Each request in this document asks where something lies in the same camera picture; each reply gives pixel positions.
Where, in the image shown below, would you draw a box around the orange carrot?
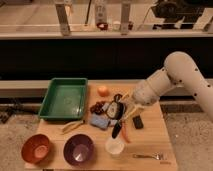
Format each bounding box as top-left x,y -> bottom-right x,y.
121,122 -> 131,143

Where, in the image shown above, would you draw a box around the purple bowl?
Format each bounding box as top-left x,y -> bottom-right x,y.
63,134 -> 94,166

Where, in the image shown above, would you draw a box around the metal fork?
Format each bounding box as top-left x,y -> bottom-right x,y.
132,154 -> 165,160

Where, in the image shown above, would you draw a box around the dark grape bunch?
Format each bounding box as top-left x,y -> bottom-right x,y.
90,101 -> 105,115

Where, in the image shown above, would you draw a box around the orange fruit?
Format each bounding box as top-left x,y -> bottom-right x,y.
97,86 -> 109,97

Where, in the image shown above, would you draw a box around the black brush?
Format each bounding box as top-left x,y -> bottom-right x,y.
106,101 -> 125,139

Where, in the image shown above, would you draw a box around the red bowl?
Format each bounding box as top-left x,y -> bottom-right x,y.
21,134 -> 51,164

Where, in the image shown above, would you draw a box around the blue cloth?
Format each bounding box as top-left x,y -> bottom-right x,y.
89,102 -> 116,130

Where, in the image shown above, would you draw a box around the yellow banana toy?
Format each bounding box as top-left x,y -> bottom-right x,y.
61,120 -> 85,134

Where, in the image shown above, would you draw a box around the white paper cup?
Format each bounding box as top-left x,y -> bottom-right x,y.
105,137 -> 125,156

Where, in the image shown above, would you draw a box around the black ring object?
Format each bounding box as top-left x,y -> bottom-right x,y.
113,93 -> 123,102

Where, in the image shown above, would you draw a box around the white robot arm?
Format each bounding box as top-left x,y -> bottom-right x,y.
123,51 -> 213,122

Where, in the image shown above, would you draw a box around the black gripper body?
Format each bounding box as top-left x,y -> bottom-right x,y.
120,93 -> 144,121

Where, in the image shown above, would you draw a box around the black cable on floor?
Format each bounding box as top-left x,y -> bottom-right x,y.
0,98 -> 38,124

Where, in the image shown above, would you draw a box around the black machine in background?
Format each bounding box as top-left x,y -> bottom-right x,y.
151,0 -> 204,29

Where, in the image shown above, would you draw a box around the green plastic tray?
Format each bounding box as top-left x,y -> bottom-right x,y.
39,78 -> 88,121

